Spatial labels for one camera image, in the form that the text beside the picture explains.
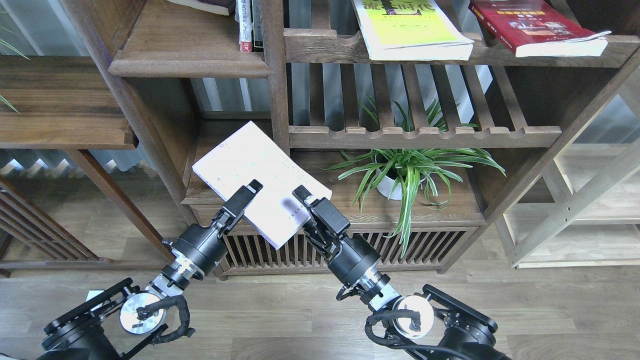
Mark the white floor bar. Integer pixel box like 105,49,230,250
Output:
86,289,105,302

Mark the dark upright book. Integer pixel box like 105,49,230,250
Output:
251,0,265,53

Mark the white plant pot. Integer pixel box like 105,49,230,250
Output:
374,161,426,201

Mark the yellow green book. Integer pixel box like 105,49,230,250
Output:
352,0,474,61

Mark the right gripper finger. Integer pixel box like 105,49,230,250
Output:
292,186,314,207

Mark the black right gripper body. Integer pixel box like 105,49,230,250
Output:
302,197,382,301

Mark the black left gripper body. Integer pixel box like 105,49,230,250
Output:
162,191,253,275

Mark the purple white book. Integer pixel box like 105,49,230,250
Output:
192,121,332,249

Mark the red white upright book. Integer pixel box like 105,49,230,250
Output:
236,0,253,53

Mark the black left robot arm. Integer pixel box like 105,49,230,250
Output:
41,180,263,360

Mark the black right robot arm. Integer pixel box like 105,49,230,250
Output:
293,186,507,360

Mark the dark wooden bookshelf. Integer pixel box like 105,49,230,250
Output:
61,0,639,273

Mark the wooden slatted rack left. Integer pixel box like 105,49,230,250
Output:
0,178,120,278

